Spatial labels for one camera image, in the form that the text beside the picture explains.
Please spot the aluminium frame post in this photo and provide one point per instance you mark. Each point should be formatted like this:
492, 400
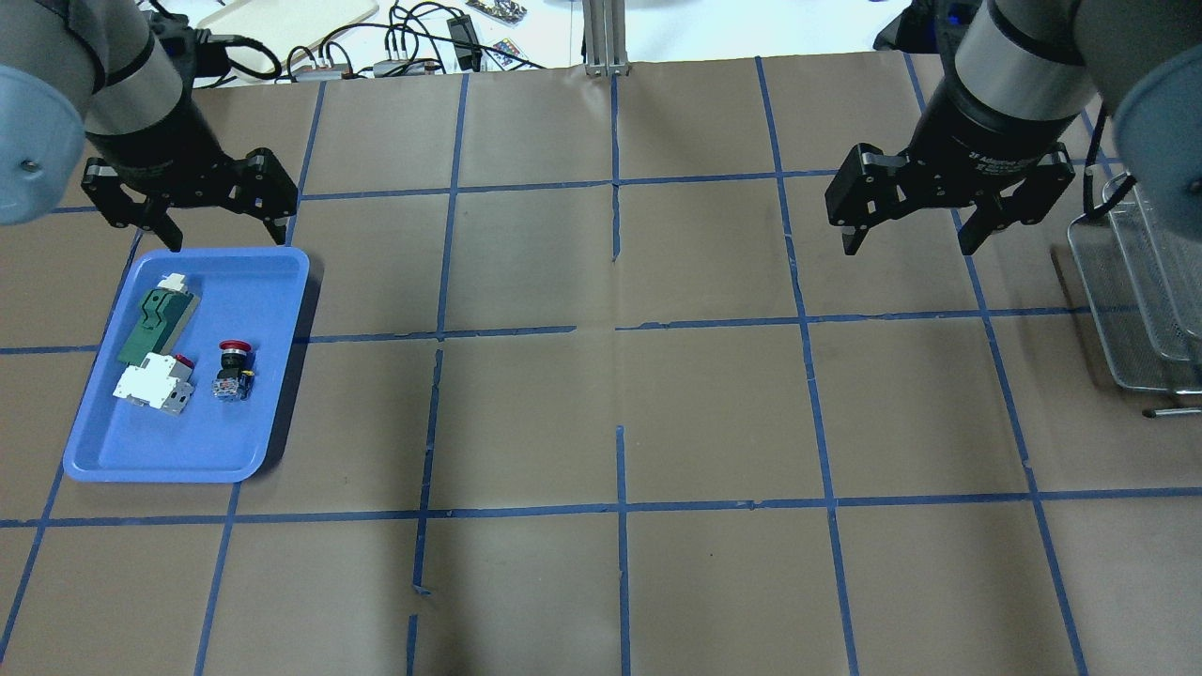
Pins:
604, 38

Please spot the black power adapter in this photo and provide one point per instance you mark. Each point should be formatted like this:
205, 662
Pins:
469, 55

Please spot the green white switch module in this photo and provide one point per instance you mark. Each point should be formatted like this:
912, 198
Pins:
161, 317

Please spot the white circuit breaker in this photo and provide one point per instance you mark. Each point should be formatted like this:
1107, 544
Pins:
159, 381

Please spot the blue plastic tray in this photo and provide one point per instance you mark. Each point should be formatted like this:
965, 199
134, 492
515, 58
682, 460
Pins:
203, 410

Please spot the red emergency stop button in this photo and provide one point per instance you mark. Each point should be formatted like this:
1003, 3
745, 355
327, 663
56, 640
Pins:
234, 380

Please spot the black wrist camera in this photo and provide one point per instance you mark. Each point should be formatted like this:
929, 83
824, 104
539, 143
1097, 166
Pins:
194, 52

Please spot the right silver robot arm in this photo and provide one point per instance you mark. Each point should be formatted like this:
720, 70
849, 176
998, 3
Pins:
1039, 59

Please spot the silver wire mesh shelf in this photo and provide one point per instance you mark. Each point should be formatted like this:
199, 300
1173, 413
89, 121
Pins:
1142, 287

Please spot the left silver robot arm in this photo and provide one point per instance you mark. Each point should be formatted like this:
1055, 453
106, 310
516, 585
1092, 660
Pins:
108, 75

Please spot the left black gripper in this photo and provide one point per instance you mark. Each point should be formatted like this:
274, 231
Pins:
158, 143

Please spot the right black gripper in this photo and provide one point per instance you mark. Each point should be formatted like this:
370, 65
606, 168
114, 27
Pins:
991, 134

